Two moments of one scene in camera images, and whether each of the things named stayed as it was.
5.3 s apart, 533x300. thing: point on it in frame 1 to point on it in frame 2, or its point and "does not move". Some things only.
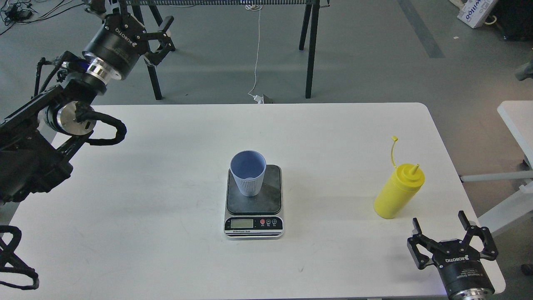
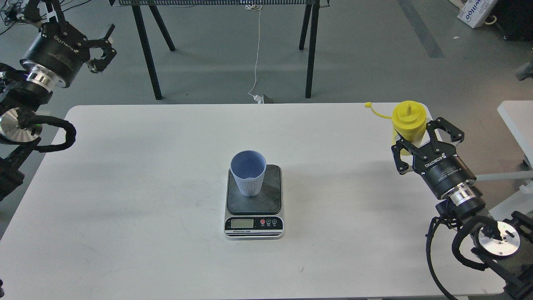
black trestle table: (310, 11) does not move
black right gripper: (460, 265) to (447, 175)
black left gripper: (122, 40) to (55, 56)
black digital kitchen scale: (260, 217) does not move
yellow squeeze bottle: (397, 194) to (409, 119)
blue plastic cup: (248, 167) does not move
